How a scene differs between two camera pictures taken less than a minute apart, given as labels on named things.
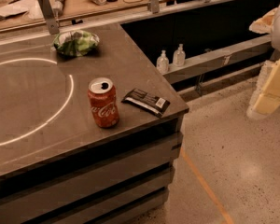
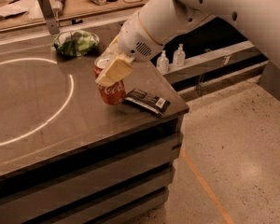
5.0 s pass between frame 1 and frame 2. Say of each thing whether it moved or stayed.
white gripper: moved
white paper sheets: stayed
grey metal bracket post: stayed
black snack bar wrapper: stayed
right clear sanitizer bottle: stayed
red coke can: moved
